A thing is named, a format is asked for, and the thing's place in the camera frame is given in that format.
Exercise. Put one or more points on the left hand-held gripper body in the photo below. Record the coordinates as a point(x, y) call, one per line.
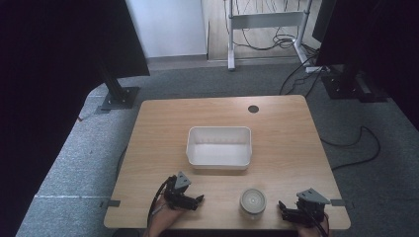
point(176, 197)

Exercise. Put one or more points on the black round table grommet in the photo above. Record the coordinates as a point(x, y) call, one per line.
point(253, 109)

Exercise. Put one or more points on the grey table edge clip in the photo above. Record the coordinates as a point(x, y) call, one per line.
point(339, 202)
point(111, 203)

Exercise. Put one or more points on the person's left hand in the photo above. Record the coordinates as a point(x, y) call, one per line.
point(164, 214)

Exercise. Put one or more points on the black curtain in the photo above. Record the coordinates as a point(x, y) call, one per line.
point(378, 39)
point(49, 82)

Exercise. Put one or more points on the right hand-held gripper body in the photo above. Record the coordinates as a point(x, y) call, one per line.
point(311, 205)

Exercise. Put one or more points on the white plastic bin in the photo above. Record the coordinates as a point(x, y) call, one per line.
point(219, 148)

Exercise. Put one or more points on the black stand with base plate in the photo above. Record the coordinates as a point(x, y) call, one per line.
point(117, 95)

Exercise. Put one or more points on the black stand base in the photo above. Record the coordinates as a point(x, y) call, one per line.
point(349, 87)

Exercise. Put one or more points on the person's right hand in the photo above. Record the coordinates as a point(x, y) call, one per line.
point(306, 231)

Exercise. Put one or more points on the white power strip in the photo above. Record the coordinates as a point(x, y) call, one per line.
point(313, 69)

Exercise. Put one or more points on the white metal stand frame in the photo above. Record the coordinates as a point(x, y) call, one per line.
point(267, 19)

